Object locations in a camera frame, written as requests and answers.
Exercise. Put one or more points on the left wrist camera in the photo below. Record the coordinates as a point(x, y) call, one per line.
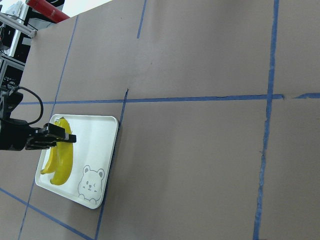
point(10, 98)

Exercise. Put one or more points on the cream bear tray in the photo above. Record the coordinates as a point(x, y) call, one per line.
point(92, 155)

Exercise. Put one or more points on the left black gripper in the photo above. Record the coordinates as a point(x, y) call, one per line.
point(14, 134)

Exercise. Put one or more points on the red cylinder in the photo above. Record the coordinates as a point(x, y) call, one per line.
point(47, 10)

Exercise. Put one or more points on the bright yellow banana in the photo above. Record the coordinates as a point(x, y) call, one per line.
point(64, 163)

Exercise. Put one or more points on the dark yellow banana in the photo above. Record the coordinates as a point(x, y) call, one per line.
point(51, 164)

